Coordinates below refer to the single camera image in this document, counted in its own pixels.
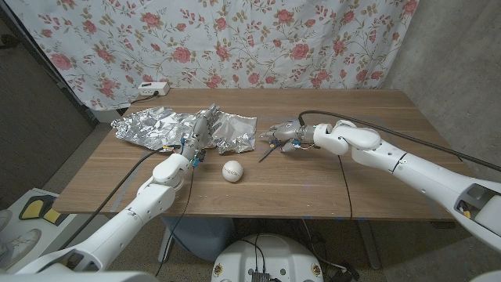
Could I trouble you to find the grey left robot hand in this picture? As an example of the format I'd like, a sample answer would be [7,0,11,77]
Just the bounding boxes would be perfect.
[180,103,221,158]

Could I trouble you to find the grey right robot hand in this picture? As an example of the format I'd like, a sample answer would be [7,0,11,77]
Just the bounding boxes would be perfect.
[260,120,316,154]

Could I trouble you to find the grey orange handled scissors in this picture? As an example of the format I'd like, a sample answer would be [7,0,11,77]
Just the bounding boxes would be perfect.
[258,141,281,163]

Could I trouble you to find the crumpled aluminum foil sheet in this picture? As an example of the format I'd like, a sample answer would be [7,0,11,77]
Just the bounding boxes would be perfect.
[110,105,258,154]

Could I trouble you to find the white power strip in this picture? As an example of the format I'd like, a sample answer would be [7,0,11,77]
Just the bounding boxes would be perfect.
[137,81,171,97]

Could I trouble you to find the white baseball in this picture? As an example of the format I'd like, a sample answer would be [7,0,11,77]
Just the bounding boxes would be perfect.
[222,160,244,183]

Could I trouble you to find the grey blue bin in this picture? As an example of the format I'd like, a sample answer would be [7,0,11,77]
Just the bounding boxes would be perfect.
[162,216,236,262]

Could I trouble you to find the grey table leg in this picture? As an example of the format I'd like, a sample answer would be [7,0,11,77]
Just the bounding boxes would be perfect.
[355,219,383,270]
[158,225,176,263]

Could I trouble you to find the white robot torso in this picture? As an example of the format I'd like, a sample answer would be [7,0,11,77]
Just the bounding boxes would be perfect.
[211,233,325,282]

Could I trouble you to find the white floor sheet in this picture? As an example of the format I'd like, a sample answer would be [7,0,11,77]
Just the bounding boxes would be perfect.
[0,187,81,273]

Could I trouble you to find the white shoe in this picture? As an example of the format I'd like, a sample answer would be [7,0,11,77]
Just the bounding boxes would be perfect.
[0,228,42,271]

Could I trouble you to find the black power strip cord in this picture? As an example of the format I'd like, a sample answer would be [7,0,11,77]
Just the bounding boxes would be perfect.
[128,92,160,105]

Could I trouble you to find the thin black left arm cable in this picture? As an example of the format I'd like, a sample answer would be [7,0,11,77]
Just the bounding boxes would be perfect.
[155,166,196,277]

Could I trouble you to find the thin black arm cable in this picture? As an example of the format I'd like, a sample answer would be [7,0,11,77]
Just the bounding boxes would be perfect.
[155,166,196,277]
[337,154,353,220]

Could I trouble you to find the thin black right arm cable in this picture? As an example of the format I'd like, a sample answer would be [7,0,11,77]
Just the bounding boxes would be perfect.
[337,154,353,220]

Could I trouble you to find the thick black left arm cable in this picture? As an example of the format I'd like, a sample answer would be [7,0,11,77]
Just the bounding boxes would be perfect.
[58,145,183,250]

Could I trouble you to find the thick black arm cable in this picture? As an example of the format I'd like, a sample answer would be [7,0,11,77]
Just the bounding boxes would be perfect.
[297,110,501,172]
[58,145,183,250]

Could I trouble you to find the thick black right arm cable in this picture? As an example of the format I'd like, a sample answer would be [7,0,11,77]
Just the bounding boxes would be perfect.
[297,110,501,172]

